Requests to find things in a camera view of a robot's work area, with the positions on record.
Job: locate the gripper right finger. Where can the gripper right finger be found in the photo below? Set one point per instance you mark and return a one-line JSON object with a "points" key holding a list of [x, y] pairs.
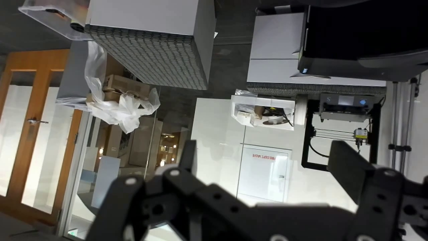
{"points": [[384, 194]]}

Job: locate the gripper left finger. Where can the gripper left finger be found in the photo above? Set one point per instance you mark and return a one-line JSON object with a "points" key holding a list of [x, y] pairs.
{"points": [[133, 201]]}

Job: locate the stand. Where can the stand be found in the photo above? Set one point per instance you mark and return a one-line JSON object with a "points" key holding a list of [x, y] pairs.
{"points": [[399, 127]]}

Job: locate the white plastic bag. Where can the white plastic bag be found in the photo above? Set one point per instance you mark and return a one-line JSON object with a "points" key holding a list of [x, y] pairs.
{"points": [[117, 110]]}

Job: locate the cardboard box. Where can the cardboard box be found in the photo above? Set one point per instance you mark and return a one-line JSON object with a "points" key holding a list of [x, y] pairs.
{"points": [[127, 85]]}

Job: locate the white paper roll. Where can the white paper roll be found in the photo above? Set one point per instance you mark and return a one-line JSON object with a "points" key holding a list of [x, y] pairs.
{"points": [[300, 110]]}

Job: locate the wooden door with glass panes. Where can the wooden door with glass panes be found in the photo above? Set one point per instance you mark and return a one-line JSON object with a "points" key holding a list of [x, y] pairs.
{"points": [[40, 100]]}

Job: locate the white open box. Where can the white open box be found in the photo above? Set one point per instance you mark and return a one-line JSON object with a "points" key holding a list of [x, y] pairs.
{"points": [[260, 110]]}

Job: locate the grey fabric partition block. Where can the grey fabric partition block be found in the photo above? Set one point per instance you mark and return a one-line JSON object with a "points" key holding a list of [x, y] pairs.
{"points": [[150, 40]]}

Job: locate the black monitor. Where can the black monitor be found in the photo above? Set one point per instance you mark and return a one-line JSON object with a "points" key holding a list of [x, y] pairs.
{"points": [[361, 33]]}

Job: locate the white cabinet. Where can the white cabinet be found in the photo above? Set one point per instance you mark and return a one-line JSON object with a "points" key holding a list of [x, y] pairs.
{"points": [[274, 50]]}

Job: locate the clear plastic bin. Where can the clear plastic bin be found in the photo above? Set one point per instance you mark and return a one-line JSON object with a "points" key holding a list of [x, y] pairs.
{"points": [[50, 16]]}

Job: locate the black frame 3D printer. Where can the black frame 3D printer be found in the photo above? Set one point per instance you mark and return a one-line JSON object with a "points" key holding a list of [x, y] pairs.
{"points": [[344, 110]]}

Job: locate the white wall access door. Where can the white wall access door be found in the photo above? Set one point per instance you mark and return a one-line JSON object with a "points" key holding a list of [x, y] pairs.
{"points": [[264, 174]]}

